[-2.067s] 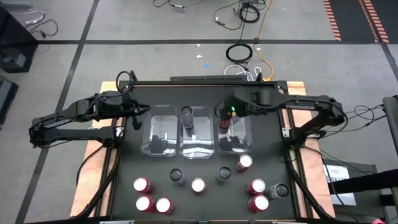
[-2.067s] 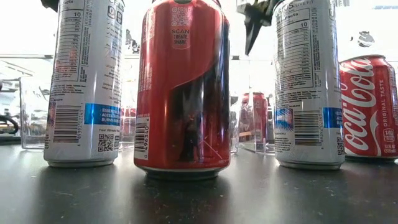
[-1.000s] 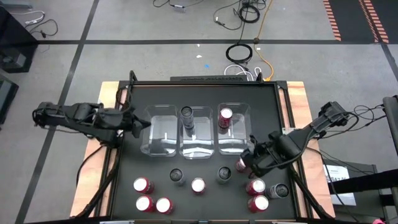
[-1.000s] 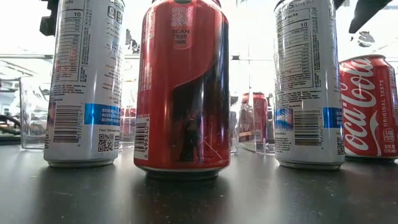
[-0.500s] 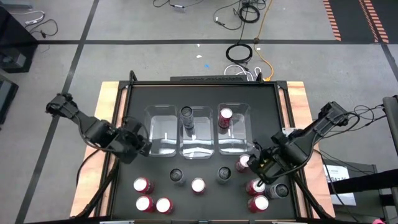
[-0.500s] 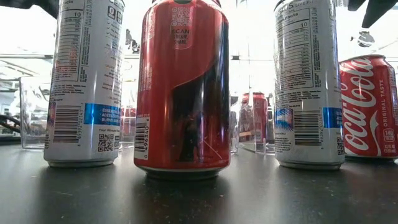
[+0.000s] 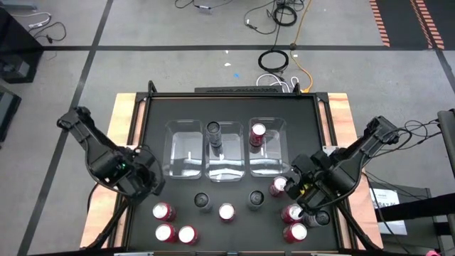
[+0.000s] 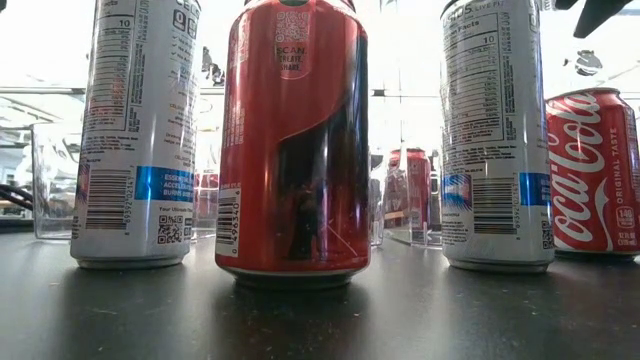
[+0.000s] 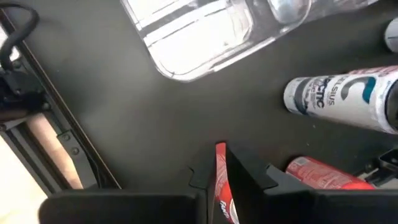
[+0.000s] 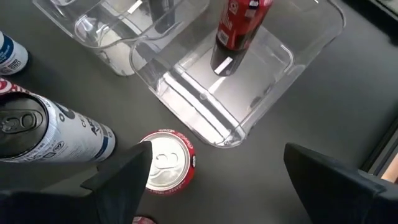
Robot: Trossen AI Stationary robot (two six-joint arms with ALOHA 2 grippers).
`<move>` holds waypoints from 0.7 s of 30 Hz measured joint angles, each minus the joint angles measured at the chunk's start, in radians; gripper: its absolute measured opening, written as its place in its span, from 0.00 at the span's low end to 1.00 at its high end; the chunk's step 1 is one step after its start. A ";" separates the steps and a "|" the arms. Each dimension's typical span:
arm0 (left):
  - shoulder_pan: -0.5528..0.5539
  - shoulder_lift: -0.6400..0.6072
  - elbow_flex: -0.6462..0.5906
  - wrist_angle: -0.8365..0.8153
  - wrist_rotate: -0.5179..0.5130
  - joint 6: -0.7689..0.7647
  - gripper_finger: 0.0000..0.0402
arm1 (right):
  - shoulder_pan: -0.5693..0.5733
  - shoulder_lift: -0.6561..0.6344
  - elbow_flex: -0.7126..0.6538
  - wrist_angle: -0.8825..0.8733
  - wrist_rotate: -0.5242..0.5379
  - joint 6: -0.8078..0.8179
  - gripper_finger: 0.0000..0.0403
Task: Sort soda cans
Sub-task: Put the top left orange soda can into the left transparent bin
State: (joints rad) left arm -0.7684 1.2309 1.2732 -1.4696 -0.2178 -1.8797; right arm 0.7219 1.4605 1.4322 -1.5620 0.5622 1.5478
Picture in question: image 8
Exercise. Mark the clear plastic bin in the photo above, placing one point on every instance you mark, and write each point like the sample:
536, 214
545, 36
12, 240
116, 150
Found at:
55, 200
395, 235
377, 210

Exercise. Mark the white Celsius can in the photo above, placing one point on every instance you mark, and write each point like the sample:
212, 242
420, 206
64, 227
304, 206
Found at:
135, 150
495, 150

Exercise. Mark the red Coca-Cola can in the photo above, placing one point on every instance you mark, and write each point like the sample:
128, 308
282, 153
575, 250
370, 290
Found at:
410, 190
595, 175

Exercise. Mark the black table frame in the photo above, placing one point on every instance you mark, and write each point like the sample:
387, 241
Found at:
15, 225

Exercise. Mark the ceiling light rail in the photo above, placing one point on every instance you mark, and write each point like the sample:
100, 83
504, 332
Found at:
40, 90

